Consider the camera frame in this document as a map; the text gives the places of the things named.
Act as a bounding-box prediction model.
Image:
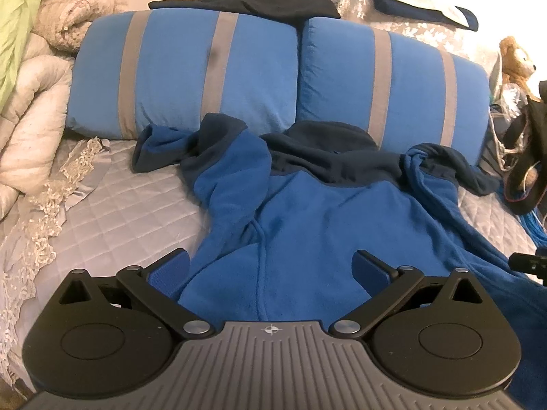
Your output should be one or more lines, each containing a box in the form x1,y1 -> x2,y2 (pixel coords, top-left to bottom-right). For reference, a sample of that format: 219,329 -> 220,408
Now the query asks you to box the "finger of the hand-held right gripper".
508,254 -> 547,285

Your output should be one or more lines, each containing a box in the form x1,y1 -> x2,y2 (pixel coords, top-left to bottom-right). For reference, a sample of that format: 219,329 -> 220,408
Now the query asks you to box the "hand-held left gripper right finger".
329,250 -> 485,338

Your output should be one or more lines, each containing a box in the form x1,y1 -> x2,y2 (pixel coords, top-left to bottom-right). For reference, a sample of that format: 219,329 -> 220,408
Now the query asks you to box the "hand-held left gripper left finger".
57,248 -> 216,338

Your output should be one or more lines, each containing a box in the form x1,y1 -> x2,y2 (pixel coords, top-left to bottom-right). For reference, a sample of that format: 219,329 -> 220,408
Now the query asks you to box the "blue fleece jacket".
132,113 -> 547,377

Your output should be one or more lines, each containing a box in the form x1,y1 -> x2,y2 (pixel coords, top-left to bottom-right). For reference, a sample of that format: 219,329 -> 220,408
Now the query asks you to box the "grey striped bag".
481,107 -> 513,176

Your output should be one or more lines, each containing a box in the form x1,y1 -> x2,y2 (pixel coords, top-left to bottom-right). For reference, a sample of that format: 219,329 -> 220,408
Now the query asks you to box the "black bag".
502,80 -> 547,216

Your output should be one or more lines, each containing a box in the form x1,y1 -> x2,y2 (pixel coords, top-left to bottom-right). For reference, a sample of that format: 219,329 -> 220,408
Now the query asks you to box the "grey lace-trimmed sham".
0,136 -> 112,351

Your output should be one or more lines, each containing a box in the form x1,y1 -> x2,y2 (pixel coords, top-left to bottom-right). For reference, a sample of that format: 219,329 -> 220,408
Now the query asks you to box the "clear plastic wrap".
491,81 -> 531,109

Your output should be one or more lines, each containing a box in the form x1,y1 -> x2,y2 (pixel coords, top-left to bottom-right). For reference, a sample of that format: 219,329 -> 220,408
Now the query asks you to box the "beige quilted comforter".
0,0 -> 129,223

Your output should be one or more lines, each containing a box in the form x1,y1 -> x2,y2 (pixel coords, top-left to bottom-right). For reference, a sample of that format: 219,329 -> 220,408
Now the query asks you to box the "blue grey-striped pillow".
296,16 -> 492,167
64,10 -> 300,141

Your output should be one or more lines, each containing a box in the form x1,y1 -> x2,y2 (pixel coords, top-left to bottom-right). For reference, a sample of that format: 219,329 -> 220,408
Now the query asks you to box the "brown teddy bear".
499,36 -> 538,88

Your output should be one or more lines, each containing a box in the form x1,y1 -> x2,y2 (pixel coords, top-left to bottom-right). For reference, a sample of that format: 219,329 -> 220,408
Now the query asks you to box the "silver floral cushion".
333,0 -> 505,95

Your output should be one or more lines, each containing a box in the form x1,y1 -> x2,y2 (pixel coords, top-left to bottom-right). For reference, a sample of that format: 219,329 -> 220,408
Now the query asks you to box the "navy and pink garment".
337,0 -> 479,31

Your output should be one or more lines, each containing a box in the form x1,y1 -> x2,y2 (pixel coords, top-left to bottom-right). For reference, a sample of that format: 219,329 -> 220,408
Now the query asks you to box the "black cloth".
148,0 -> 342,20

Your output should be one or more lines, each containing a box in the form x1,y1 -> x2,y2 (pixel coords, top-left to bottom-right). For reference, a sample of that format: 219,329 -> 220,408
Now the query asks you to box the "light green blanket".
0,0 -> 126,103

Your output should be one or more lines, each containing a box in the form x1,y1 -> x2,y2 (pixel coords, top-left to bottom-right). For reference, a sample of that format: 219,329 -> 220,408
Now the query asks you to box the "blue cord bundle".
519,211 -> 547,248

